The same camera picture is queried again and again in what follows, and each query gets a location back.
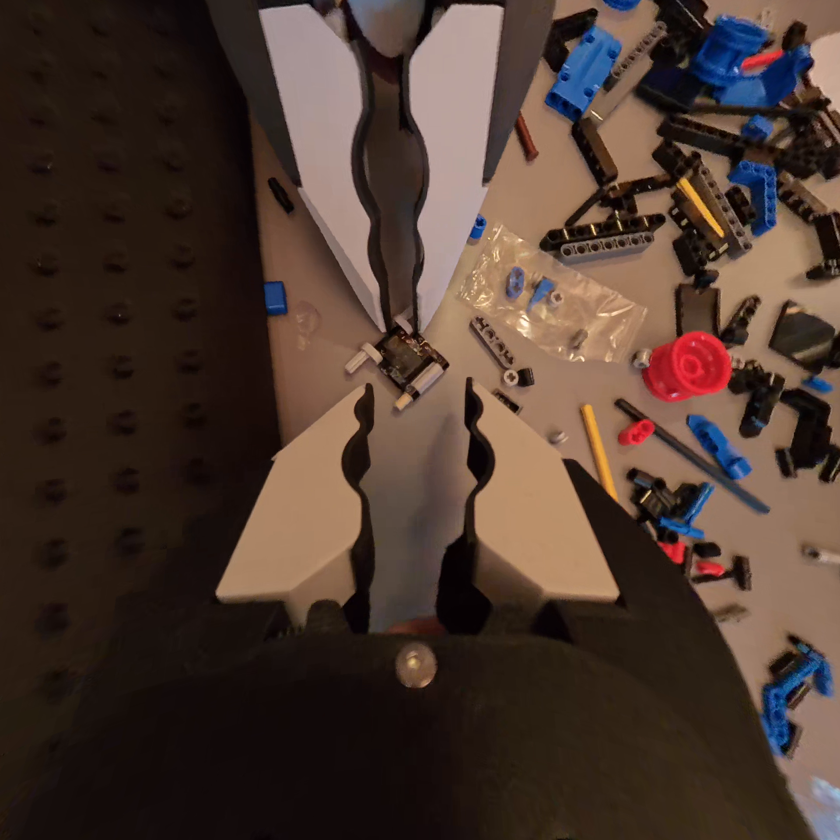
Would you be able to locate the blue and grey pin piece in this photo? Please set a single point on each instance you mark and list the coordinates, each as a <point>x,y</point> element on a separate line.
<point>546,292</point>

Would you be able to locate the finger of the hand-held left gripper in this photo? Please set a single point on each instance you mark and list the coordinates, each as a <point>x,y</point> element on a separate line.
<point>308,118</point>
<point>459,118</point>

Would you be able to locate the clear plastic scrap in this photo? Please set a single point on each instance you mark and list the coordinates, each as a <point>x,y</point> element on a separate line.
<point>307,325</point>

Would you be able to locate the yellow axle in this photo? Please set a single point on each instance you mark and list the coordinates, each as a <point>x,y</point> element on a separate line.
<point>598,453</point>

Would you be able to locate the dark grey thin liftarm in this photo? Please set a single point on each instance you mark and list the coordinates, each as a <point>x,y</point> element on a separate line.
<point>493,341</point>

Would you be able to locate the dark grey beam with holes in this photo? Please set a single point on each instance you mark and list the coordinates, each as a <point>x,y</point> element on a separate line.
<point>725,203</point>

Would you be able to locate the red short connector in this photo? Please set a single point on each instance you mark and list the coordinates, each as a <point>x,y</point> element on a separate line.
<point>635,433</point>

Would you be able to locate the blue wheel rim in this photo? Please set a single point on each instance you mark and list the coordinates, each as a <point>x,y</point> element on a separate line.
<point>728,46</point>
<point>620,3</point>

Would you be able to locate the black pin connector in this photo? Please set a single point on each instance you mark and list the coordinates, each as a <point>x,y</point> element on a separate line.
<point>281,195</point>

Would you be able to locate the black square panel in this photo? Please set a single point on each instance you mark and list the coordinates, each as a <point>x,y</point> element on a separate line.
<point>800,334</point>

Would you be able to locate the blue fairing panel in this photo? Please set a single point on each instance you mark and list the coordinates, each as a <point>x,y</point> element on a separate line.
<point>781,75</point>

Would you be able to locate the black long axle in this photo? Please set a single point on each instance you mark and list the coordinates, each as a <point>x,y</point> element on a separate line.
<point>689,453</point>

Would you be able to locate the red wheel rim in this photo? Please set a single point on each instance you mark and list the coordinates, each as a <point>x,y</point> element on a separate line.
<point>686,367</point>

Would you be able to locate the dark grey long beam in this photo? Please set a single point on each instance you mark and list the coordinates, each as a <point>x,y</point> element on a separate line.
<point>617,248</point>

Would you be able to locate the yellow axle rod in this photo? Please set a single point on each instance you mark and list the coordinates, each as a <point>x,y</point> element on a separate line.
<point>701,207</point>

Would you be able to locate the blue wedge panel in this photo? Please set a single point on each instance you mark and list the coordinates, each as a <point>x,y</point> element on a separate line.
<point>718,446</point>

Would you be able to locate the black glossy curved panel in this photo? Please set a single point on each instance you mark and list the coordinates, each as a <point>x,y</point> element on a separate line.
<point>697,312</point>

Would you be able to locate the grey desk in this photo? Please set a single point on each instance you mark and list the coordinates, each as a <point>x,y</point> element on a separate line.
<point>564,394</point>

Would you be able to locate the grey small piece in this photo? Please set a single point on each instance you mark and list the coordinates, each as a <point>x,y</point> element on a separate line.
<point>730,613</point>

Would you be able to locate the blue oval connector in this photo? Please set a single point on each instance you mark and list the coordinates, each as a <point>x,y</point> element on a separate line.
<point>516,279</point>

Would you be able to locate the black grille tile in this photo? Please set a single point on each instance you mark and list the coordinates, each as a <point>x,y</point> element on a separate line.
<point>506,400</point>

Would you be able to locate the black cross-shaped piece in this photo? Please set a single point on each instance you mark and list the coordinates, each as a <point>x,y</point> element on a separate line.
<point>725,571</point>

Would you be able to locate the blue angled beam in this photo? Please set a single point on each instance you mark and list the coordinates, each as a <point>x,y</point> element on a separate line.
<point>754,190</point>

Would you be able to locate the clear zip bag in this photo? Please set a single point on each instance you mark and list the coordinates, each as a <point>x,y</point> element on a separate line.
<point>590,315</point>

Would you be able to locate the light grey pin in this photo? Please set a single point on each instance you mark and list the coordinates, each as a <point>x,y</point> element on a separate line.
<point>820,554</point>

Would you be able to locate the black short beam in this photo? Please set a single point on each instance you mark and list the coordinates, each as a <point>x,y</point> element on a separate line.
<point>623,201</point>

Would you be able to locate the pile of small connector pieces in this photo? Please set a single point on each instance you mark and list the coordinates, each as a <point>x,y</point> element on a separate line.
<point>676,518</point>

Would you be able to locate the black short axle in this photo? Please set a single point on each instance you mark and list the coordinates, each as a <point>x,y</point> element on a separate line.
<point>584,207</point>

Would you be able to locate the brown axle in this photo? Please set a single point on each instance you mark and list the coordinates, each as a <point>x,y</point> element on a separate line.
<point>527,136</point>

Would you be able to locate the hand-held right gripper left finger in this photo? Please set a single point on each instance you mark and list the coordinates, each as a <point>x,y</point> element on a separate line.
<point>295,525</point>

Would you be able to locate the grey axle connector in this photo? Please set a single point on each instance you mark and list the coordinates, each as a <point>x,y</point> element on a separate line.
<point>641,358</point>

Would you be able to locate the black angled liftarm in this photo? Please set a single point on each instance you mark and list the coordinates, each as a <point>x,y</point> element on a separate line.
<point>564,33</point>

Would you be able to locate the red axle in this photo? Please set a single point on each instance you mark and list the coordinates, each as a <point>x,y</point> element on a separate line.
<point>761,60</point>

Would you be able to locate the blue flat panel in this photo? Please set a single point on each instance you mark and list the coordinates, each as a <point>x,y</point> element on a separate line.
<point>584,72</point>

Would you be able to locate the blue and black frame assembly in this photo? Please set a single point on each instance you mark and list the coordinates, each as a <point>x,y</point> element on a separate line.
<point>794,695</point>

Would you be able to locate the black long beam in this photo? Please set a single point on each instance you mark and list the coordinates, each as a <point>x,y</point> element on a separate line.
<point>604,231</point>

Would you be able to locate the black rectangular panel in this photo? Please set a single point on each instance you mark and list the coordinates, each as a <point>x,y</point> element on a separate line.
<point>594,152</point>

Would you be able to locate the blue small brick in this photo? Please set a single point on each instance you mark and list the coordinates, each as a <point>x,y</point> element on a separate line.
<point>275,297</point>

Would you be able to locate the black and grey brick assembly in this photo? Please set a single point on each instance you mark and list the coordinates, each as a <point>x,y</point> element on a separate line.
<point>403,358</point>

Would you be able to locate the light grey long beam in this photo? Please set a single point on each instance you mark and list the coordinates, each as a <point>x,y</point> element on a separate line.
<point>630,65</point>

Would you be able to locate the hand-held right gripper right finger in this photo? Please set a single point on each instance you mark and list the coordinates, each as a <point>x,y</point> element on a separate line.
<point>538,525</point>

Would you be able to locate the black thick beam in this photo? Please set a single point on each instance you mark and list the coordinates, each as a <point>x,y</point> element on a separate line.
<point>692,253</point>

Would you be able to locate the black flat liftarm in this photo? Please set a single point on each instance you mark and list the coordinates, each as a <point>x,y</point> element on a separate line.
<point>740,320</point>

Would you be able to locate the dark grey pin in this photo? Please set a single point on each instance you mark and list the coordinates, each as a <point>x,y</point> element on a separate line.
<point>578,338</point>

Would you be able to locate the blue short liftarm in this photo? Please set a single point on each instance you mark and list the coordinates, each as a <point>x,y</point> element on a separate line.
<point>478,226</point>

